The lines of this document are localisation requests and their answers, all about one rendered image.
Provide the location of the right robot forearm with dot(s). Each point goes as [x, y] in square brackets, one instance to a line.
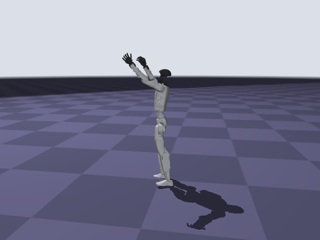
[149, 73]

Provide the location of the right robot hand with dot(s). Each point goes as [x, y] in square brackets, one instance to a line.
[142, 62]

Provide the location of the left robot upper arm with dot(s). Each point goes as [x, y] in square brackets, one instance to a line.
[157, 86]

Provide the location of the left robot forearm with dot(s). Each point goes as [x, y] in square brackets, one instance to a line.
[138, 72]

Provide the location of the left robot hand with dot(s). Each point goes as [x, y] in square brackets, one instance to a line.
[128, 59]

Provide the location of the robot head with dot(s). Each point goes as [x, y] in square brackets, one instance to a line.
[164, 73]

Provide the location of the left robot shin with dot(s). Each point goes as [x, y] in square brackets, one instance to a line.
[165, 164]

